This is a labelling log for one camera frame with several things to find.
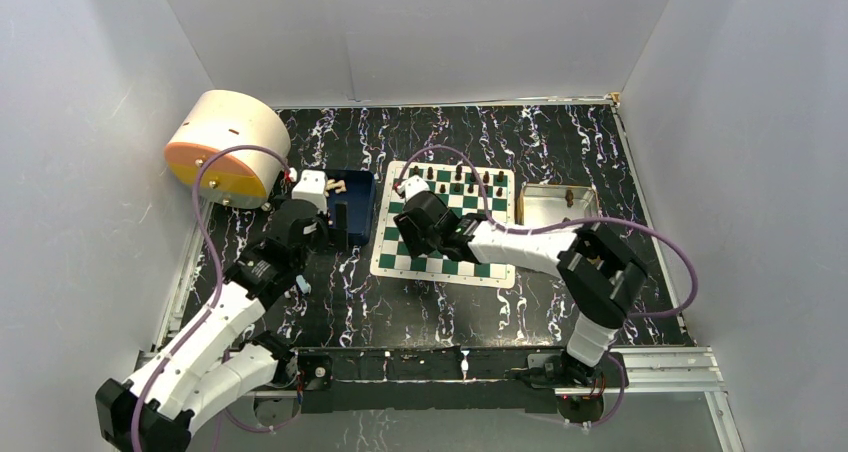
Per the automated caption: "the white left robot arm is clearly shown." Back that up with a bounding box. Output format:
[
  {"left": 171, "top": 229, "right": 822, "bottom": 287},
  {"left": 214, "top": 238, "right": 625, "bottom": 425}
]
[{"left": 95, "top": 199, "right": 331, "bottom": 451}]

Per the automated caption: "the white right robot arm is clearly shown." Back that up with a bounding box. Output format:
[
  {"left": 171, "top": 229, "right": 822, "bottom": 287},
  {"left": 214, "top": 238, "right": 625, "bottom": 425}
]
[{"left": 394, "top": 191, "right": 648, "bottom": 388}]

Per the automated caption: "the green white chess board mat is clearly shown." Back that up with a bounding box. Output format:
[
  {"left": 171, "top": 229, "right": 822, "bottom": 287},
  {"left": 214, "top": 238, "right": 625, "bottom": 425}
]
[{"left": 369, "top": 162, "right": 517, "bottom": 289}]

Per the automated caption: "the blue square tray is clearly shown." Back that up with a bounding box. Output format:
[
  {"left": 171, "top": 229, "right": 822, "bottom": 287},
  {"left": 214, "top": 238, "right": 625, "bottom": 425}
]
[{"left": 324, "top": 169, "right": 376, "bottom": 250}]

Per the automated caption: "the cream queen piece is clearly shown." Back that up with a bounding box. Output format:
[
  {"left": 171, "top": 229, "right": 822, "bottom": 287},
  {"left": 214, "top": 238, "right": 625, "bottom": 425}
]
[{"left": 324, "top": 179, "right": 347, "bottom": 196}]

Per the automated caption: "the small white blue clip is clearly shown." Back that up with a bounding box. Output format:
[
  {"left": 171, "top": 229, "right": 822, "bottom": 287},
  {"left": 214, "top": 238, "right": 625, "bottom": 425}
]
[{"left": 295, "top": 275, "right": 311, "bottom": 295}]

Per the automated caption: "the cream orange cylindrical drum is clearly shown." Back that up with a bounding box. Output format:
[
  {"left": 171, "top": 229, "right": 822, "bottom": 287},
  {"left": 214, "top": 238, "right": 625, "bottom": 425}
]
[{"left": 164, "top": 89, "right": 291, "bottom": 209}]

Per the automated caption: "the beige rectangular tin tray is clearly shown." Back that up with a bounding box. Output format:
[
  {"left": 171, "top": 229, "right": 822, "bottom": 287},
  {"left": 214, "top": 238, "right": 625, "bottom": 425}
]
[{"left": 516, "top": 183, "right": 600, "bottom": 227}]

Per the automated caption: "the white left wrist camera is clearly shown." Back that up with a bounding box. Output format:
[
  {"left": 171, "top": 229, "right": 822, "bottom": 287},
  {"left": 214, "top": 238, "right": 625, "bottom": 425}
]
[{"left": 291, "top": 169, "right": 328, "bottom": 213}]

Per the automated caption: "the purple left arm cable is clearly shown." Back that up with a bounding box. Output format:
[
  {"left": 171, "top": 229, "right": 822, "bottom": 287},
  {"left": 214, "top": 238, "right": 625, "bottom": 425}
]
[{"left": 129, "top": 145, "right": 296, "bottom": 452}]

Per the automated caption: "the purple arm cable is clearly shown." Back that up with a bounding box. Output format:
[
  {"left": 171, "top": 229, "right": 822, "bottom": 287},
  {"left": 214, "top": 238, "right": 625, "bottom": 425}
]
[
  {"left": 396, "top": 144, "right": 700, "bottom": 430},
  {"left": 129, "top": 145, "right": 296, "bottom": 452}
]

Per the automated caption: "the black base frame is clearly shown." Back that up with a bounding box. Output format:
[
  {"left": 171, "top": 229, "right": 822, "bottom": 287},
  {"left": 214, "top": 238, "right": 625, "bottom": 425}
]
[{"left": 297, "top": 346, "right": 630, "bottom": 425}]

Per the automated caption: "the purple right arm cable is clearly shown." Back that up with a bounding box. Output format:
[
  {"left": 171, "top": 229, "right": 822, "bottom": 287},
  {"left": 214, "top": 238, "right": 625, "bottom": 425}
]
[{"left": 396, "top": 144, "right": 700, "bottom": 430}]

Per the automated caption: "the aluminium rail frame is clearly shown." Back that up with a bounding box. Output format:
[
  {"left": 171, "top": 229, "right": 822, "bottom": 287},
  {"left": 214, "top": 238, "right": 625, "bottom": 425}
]
[{"left": 614, "top": 346, "right": 726, "bottom": 393}]

